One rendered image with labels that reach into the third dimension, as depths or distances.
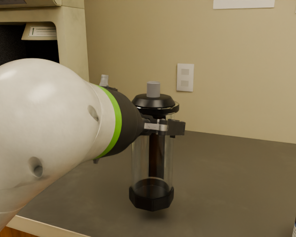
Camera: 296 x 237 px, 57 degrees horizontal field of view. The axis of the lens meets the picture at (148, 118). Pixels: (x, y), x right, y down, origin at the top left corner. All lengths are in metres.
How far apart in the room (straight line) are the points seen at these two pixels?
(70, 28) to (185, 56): 0.49
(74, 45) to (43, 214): 0.49
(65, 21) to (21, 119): 0.67
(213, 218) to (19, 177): 0.50
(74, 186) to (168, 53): 0.67
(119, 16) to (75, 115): 1.04
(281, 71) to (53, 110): 0.99
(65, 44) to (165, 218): 0.55
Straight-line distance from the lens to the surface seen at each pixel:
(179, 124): 0.48
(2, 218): 0.30
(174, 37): 1.16
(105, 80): 0.36
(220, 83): 1.14
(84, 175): 0.84
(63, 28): 0.86
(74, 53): 0.89
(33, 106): 0.22
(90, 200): 0.73
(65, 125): 0.22
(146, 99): 0.53
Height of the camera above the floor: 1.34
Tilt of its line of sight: 18 degrees down
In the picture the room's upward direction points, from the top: straight up
